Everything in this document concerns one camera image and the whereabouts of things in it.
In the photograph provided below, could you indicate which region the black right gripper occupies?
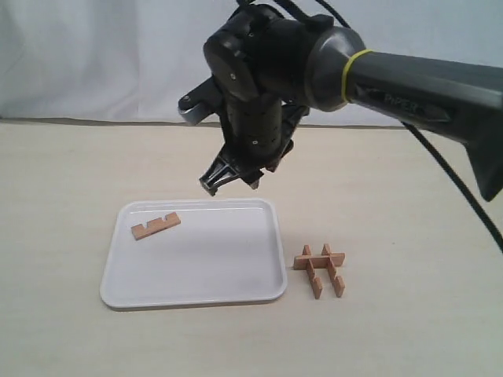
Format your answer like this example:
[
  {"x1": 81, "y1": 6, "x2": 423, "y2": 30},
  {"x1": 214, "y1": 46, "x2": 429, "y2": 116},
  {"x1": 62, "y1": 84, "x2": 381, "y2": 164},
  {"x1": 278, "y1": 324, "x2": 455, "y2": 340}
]
[{"x1": 199, "y1": 94, "x2": 295, "y2": 196}]

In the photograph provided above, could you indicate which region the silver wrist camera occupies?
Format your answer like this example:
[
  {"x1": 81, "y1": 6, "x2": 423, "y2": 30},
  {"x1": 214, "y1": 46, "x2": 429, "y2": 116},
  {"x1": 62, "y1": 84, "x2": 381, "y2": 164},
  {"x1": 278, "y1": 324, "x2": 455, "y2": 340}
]
[{"x1": 178, "y1": 77, "x2": 222, "y2": 126}]

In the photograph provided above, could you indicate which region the white backdrop cloth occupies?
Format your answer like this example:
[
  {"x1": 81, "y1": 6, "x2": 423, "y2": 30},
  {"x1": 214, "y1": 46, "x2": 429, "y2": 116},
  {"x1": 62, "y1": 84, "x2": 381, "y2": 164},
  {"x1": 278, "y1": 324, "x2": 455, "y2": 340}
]
[{"x1": 1, "y1": 0, "x2": 502, "y2": 123}]

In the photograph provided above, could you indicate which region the white plastic tray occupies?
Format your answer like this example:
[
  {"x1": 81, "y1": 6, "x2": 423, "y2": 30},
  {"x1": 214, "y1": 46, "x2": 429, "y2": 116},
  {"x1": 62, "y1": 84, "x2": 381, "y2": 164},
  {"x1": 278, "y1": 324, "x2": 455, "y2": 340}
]
[{"x1": 100, "y1": 198, "x2": 288, "y2": 311}]

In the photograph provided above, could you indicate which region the notched wooden piece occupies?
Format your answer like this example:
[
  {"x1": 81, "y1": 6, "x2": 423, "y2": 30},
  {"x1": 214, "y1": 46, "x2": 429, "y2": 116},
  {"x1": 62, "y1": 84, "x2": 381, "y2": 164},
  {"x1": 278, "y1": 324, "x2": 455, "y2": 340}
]
[
  {"x1": 305, "y1": 258, "x2": 323, "y2": 299},
  {"x1": 293, "y1": 253, "x2": 346, "y2": 270},
  {"x1": 130, "y1": 212, "x2": 182, "y2": 240},
  {"x1": 321, "y1": 243, "x2": 346, "y2": 298}
]

